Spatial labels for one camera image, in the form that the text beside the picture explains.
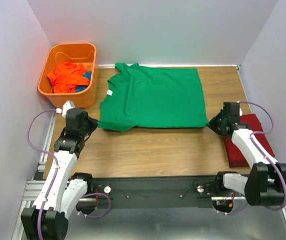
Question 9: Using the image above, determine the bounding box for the orange t-shirt in basket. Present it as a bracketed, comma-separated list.
[47, 61, 89, 94]

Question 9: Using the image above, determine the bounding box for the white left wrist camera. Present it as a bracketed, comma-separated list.
[56, 100, 75, 118]

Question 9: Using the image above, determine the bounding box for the blue t-shirt in basket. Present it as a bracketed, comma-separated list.
[76, 71, 92, 93]

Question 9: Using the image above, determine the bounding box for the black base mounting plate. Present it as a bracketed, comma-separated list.
[75, 174, 243, 215]

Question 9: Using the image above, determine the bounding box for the green t-shirt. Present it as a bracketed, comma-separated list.
[98, 62, 208, 133]

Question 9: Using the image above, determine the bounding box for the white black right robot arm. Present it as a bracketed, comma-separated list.
[207, 101, 286, 211]

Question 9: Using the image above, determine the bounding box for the folded dark red t-shirt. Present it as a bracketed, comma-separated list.
[223, 114, 277, 168]

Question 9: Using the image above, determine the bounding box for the orange plastic laundry basket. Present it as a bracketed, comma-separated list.
[38, 42, 98, 109]

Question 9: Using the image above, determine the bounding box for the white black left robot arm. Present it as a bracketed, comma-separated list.
[21, 108, 98, 240]

